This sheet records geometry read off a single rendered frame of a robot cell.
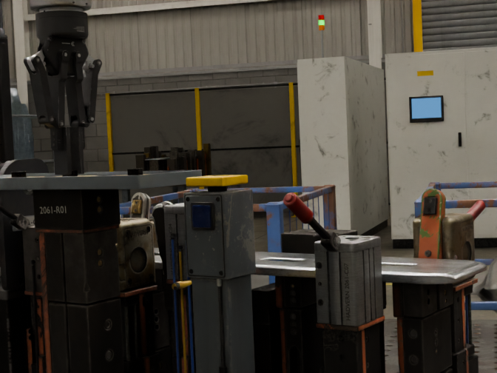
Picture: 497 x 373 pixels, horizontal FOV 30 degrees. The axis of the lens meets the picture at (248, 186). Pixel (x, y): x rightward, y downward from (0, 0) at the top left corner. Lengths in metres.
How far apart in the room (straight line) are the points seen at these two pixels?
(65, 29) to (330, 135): 8.37
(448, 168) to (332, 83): 1.47
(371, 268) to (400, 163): 8.30
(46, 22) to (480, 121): 8.36
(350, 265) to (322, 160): 8.43
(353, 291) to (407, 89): 8.36
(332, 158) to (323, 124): 0.36
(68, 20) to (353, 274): 0.54
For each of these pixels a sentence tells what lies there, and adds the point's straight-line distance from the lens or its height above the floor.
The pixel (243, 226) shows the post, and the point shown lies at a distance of 1.22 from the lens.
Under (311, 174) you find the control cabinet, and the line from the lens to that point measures 9.73.
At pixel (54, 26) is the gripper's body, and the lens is 1.37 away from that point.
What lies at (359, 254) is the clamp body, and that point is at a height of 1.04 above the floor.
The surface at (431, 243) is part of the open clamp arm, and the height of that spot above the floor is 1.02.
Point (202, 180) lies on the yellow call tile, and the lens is 1.21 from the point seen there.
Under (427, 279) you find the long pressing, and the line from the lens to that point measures 1.36.
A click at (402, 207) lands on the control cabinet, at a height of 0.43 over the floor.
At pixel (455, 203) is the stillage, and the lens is 3.51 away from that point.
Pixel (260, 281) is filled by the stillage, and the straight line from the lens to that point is 4.52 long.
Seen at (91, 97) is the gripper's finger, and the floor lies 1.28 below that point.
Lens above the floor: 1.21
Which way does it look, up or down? 3 degrees down
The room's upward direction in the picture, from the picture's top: 3 degrees counter-clockwise
